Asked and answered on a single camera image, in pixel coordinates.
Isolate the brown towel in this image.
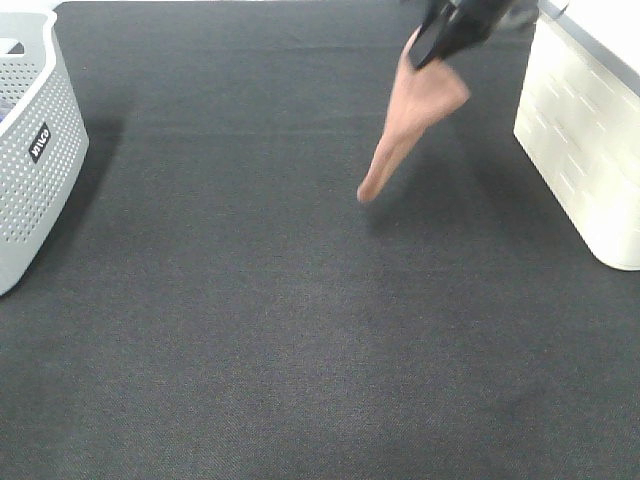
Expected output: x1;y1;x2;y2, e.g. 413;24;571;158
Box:
356;30;470;204

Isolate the white perforated basket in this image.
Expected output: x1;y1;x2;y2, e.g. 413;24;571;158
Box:
514;15;639;271

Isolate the black table mat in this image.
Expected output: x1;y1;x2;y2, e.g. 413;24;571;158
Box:
1;1;639;479

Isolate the grey perforated laundry basket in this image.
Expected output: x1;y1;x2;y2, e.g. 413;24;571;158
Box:
1;6;89;293

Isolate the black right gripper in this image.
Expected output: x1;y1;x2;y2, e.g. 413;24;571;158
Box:
409;0;514;69

